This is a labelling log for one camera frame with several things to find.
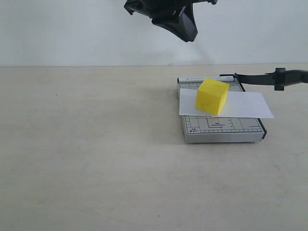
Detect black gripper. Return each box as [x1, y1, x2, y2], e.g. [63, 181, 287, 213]
[124, 0, 218, 42]

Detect yellow foam cube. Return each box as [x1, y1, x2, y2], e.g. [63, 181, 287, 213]
[195, 78, 230, 116]

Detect white paper sheet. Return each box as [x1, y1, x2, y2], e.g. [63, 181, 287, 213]
[179, 89, 274, 118]

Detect black cutter blade lever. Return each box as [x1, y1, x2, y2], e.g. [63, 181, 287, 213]
[219, 68, 308, 91]

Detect grey paper cutter base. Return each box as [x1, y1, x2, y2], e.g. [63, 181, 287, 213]
[177, 74, 267, 143]

